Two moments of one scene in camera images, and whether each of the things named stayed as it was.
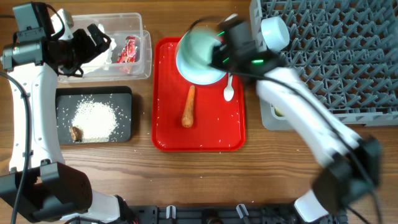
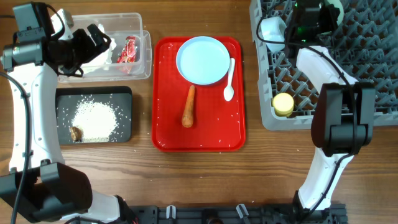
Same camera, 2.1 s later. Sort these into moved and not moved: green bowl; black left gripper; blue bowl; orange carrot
Moved: green bowl
Not moved: black left gripper; blue bowl; orange carrot
